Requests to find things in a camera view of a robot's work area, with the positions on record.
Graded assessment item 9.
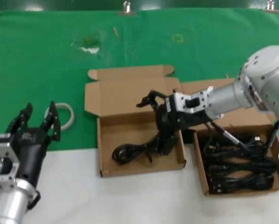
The clear adhesive tape roll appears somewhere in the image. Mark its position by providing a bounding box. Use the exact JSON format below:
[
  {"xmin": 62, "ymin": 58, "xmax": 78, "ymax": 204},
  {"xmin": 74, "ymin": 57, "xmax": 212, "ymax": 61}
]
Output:
[{"xmin": 45, "ymin": 102, "xmax": 75, "ymax": 131}]

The green table cloth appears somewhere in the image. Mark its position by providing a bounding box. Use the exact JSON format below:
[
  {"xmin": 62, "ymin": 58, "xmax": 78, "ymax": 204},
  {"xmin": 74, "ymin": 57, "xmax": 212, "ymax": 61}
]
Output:
[{"xmin": 0, "ymin": 7, "xmax": 279, "ymax": 153}]

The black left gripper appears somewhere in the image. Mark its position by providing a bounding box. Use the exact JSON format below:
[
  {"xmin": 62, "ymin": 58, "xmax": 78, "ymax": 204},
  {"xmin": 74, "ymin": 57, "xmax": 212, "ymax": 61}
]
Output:
[{"xmin": 4, "ymin": 100, "xmax": 62, "ymax": 187}]

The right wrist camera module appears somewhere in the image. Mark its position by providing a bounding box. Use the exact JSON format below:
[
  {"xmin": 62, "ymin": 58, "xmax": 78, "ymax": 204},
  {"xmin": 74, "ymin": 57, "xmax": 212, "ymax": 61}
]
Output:
[{"xmin": 164, "ymin": 97, "xmax": 175, "ymax": 114}]

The metal binder clip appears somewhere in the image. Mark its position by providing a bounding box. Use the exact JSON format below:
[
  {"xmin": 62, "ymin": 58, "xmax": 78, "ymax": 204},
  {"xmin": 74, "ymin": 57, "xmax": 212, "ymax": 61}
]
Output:
[
  {"xmin": 262, "ymin": 0, "xmax": 279, "ymax": 14},
  {"xmin": 117, "ymin": 1, "xmax": 137, "ymax": 17}
]

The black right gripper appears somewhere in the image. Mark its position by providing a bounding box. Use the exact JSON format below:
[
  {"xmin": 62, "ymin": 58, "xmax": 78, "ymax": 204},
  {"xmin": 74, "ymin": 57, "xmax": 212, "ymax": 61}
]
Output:
[{"xmin": 136, "ymin": 89, "xmax": 208, "ymax": 156}]

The open cardboard box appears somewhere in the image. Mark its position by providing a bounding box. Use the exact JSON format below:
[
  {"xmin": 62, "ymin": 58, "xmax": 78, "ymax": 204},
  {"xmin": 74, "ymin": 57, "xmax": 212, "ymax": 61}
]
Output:
[
  {"xmin": 84, "ymin": 65, "xmax": 187, "ymax": 178},
  {"xmin": 180, "ymin": 76, "xmax": 279, "ymax": 198}
]

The black power cable bundle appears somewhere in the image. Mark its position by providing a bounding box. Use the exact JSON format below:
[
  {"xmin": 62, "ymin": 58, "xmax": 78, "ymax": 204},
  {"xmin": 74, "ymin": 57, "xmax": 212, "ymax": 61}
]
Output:
[
  {"xmin": 112, "ymin": 137, "xmax": 159, "ymax": 166},
  {"xmin": 206, "ymin": 156, "xmax": 278, "ymax": 175},
  {"xmin": 208, "ymin": 174, "xmax": 275, "ymax": 194},
  {"xmin": 201, "ymin": 137, "xmax": 269, "ymax": 159}
]

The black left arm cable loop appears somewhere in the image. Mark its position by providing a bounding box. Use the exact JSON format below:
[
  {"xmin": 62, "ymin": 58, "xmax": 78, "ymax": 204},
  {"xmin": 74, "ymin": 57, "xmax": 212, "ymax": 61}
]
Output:
[{"xmin": 27, "ymin": 190, "xmax": 41, "ymax": 209}]

